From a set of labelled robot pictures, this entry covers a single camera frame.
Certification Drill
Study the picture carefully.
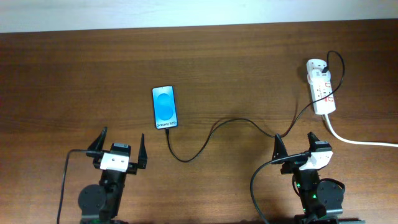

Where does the white power strip cord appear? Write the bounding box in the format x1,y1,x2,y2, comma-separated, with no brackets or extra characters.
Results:
322,113,398,148

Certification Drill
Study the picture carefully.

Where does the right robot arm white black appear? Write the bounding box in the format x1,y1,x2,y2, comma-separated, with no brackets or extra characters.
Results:
272,132,345,223

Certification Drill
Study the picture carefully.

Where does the black charger cable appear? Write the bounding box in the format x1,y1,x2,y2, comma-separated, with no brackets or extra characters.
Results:
164,50,346,164

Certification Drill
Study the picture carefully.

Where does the blue screen smartphone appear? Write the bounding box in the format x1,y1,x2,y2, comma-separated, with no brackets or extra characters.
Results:
152,85,178,129

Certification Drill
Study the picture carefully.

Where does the white usb charger plug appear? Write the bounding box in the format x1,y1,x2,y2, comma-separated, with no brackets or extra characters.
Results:
307,69,331,85

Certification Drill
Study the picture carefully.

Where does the white power strip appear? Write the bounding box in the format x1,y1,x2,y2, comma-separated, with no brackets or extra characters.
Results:
306,58,336,115

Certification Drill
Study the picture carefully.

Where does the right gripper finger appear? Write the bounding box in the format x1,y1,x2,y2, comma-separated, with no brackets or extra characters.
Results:
272,134,288,164
307,132,319,146

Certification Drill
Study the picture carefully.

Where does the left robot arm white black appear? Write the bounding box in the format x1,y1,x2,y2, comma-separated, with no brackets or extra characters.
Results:
78,127,147,224

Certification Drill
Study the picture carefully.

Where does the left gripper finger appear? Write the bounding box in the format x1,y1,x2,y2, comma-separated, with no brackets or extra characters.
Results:
86,126,108,157
138,133,148,169

